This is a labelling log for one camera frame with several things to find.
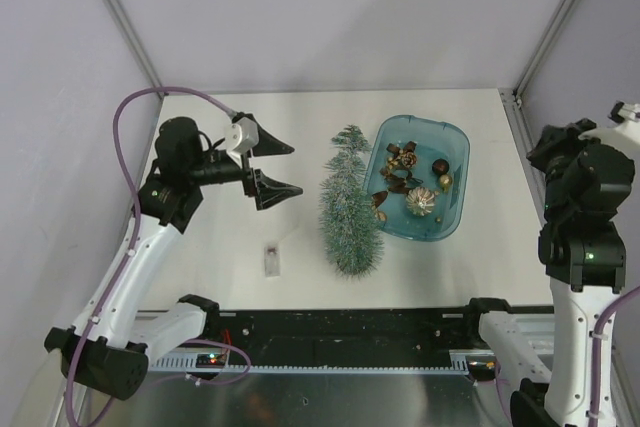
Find right aluminium frame post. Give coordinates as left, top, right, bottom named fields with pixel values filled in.
left=512, top=0, right=581, bottom=98

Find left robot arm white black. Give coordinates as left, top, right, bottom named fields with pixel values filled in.
left=44, top=113, right=303, bottom=400

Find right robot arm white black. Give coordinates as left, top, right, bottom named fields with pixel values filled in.
left=461, top=118, right=639, bottom=426

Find grey slotted cable duct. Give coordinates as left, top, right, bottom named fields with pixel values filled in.
left=149, top=350, right=469, bottom=376

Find dark red bauble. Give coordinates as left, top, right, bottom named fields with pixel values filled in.
left=431, top=158, right=450, bottom=177

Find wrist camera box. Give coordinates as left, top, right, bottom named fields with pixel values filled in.
left=609, top=101, right=640, bottom=124
left=224, top=114, right=259, bottom=155

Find small frosted christmas tree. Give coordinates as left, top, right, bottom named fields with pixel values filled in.
left=319, top=125, right=384, bottom=278

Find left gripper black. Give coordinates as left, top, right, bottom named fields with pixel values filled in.
left=188, top=115, right=302, bottom=209

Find large silver ribbed bauble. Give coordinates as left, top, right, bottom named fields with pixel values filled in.
left=406, top=186, right=436, bottom=217

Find aluminium frame post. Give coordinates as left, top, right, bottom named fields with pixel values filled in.
left=102, top=0, right=162, bottom=87
left=512, top=0, right=581, bottom=98

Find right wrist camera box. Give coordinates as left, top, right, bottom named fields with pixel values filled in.
left=609, top=101, right=640, bottom=124

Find frosted pine cone ornament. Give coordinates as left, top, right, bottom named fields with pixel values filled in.
left=398, top=151, right=417, bottom=170

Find left aluminium frame post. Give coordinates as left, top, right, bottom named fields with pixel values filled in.
left=102, top=0, right=162, bottom=87

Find clear plastic packet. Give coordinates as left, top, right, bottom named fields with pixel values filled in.
left=263, top=244, right=281, bottom=278

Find small gold glitter bauble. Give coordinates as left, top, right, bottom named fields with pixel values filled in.
left=438, top=174, right=453, bottom=193

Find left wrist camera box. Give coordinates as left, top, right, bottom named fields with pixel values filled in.
left=224, top=114, right=259, bottom=155

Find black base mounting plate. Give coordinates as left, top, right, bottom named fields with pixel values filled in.
left=202, top=307, right=488, bottom=359

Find blue plastic tub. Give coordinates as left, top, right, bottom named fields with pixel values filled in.
left=364, top=115, right=470, bottom=242

